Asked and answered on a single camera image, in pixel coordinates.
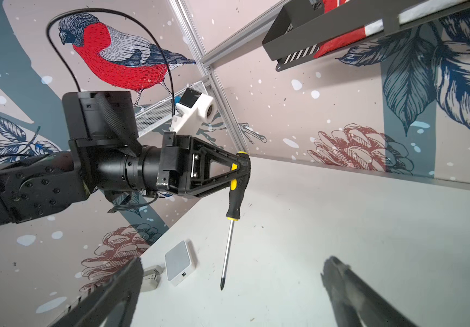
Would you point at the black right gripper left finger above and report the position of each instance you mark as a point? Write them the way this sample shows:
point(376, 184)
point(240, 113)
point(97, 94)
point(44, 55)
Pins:
point(111, 304)

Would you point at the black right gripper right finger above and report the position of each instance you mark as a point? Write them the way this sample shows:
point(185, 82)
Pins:
point(354, 302)

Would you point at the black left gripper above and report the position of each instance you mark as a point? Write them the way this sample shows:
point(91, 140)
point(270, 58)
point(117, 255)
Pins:
point(184, 167)

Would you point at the black yellow handled screwdriver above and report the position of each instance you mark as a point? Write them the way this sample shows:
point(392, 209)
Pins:
point(237, 191)

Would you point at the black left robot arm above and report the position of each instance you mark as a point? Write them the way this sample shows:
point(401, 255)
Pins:
point(105, 155)

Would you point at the white square adapter box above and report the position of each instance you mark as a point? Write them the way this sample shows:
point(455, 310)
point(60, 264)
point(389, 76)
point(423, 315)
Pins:
point(179, 263)

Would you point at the red cassava chips bag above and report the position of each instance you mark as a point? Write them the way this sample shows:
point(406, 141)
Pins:
point(345, 39)

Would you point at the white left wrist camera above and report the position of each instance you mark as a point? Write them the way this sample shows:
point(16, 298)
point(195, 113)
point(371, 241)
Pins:
point(192, 111)

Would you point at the white wire mesh shelf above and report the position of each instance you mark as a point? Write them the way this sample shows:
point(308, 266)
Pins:
point(149, 118)

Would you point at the aluminium horizontal frame bar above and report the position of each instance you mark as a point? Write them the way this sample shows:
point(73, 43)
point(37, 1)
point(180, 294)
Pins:
point(247, 39)

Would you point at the aluminium corner frame post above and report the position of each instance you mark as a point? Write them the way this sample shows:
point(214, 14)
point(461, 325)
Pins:
point(212, 81)

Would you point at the black wall basket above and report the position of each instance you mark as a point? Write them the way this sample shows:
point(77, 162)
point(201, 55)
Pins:
point(299, 28)

